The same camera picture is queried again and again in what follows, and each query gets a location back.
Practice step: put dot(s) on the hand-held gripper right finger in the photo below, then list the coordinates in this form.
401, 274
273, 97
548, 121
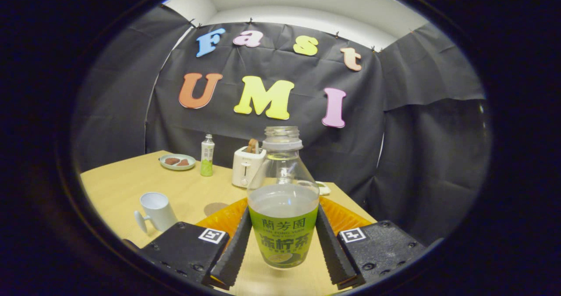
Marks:
335, 256

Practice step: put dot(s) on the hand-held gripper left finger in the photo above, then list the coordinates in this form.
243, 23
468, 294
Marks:
234, 252

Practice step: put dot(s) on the round brown coaster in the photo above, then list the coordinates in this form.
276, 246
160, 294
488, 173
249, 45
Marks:
214, 208

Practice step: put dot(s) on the green label juice bottle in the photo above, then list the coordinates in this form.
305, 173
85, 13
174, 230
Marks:
282, 230

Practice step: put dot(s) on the white cup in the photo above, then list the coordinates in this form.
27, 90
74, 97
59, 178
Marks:
160, 212

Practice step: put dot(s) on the slim capped green drink bottle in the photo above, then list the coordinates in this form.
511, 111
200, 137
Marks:
207, 155

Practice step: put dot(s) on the small white food tray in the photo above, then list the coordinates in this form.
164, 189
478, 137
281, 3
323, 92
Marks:
324, 190

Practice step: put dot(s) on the white toaster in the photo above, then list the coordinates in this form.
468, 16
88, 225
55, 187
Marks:
245, 169

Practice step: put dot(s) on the pale green plate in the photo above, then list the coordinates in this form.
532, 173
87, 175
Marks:
177, 167

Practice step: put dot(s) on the brown food piece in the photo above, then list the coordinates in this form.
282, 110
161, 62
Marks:
172, 160
184, 162

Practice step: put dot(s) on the brown toast slice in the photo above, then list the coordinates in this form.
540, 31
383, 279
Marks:
253, 146

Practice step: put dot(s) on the black backdrop cloth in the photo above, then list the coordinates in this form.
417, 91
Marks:
394, 155

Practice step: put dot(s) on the wooden table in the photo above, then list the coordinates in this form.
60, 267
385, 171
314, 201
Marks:
118, 186

